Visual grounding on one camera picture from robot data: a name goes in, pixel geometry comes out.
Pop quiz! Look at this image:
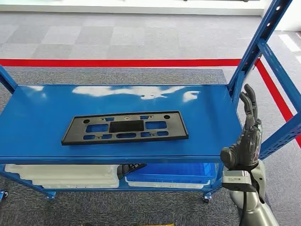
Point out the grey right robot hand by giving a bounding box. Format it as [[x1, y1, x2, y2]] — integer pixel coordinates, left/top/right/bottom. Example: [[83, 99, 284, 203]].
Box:
[[220, 83, 263, 170]]

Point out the black plastic panel part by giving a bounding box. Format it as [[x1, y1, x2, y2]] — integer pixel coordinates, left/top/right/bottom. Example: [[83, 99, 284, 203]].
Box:
[[61, 111, 189, 146]]

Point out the small black plastic part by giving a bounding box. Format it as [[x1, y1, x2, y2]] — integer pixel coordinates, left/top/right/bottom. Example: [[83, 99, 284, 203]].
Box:
[[117, 163, 147, 181]]

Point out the blue metal shelf rack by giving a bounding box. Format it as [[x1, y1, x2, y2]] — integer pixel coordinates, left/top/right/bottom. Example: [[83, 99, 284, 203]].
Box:
[[0, 0, 301, 203]]

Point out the blue plastic crate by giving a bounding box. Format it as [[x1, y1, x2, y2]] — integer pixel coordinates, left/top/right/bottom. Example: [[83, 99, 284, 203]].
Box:
[[126, 163, 217, 185]]

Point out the white plastic tray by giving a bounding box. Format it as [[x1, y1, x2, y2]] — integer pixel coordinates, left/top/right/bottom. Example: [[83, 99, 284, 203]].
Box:
[[4, 164, 121, 189], [124, 177, 210, 190]]

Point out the red floor tape line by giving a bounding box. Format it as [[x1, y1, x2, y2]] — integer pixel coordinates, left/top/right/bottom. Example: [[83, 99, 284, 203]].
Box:
[[0, 58, 301, 149]]

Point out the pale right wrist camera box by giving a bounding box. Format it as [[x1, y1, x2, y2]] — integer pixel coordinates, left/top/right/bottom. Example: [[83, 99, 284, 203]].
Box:
[[222, 169, 256, 193]]

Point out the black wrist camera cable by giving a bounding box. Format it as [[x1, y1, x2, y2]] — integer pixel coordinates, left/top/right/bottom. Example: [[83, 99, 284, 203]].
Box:
[[239, 191, 247, 226]]

